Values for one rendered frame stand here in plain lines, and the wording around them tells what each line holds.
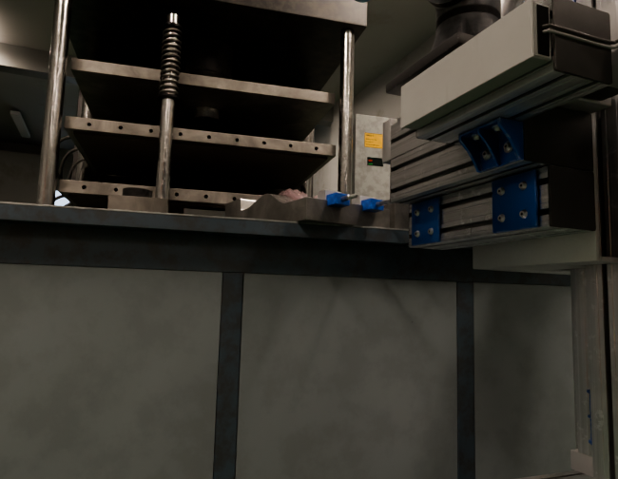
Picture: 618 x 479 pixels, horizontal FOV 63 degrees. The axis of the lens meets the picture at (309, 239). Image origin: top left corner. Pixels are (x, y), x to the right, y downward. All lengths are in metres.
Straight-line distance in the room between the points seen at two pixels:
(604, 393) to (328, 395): 0.65
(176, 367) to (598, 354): 0.86
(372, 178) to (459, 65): 1.67
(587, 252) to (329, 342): 0.68
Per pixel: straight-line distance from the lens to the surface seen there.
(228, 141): 2.18
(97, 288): 1.26
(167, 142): 2.12
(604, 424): 0.94
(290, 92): 2.33
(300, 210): 1.23
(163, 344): 1.25
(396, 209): 1.41
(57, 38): 2.27
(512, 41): 0.66
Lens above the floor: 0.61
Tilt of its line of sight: 7 degrees up
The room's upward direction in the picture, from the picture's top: 2 degrees clockwise
